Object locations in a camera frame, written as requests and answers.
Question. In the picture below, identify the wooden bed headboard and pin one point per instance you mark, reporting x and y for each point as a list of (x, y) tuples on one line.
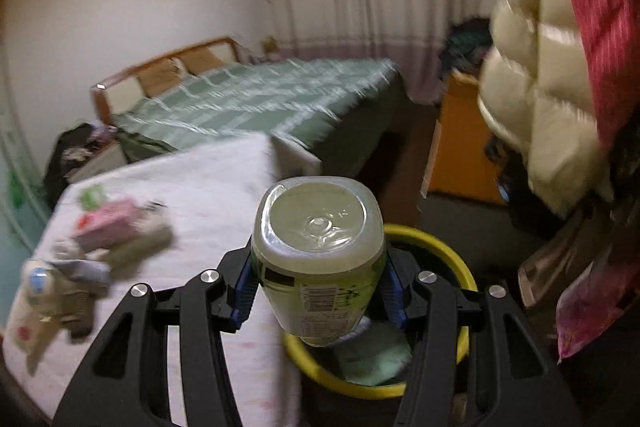
[(165, 72)]

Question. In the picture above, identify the pink floral cloth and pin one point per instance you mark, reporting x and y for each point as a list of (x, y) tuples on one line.
[(595, 307)]

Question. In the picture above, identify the wooden cabinet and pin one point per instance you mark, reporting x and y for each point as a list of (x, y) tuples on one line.
[(460, 147)]

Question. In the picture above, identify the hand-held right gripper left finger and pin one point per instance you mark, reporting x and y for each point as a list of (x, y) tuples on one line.
[(243, 293)]

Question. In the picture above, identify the pile of dark clothes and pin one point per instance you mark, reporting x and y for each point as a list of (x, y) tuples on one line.
[(465, 42)]

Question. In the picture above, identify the cream puffer jacket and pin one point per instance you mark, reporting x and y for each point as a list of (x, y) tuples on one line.
[(550, 57)]

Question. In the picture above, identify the pale green crumpled paper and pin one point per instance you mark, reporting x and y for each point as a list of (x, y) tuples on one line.
[(372, 357)]

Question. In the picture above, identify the dark floral bag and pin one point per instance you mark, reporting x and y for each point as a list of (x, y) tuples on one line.
[(70, 157)]

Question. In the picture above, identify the blue capped bottle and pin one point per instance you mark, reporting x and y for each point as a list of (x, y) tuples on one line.
[(37, 281)]

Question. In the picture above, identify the white dotted table cloth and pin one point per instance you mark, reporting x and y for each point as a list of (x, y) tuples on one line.
[(200, 187)]

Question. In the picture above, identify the tan hanging bag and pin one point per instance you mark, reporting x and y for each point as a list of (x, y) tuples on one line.
[(555, 257)]

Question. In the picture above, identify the clear plastic green tea bottle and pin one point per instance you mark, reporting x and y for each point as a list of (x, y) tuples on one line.
[(317, 227)]

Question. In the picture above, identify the red dotted jacket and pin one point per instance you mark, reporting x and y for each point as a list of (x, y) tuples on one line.
[(595, 7)]

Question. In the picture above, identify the yellow rimmed dark bin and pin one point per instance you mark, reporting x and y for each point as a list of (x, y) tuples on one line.
[(350, 389)]

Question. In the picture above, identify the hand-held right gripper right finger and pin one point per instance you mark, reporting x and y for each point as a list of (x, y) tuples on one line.
[(395, 298)]

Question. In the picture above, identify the green patterned quilt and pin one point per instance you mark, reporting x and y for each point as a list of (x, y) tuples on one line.
[(260, 97)]

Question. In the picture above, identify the beige paper roll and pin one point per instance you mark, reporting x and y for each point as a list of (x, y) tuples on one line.
[(142, 244)]

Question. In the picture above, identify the pink carton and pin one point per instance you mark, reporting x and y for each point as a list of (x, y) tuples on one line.
[(110, 222)]

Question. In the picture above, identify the green and white packet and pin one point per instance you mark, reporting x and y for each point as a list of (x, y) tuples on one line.
[(93, 197)]

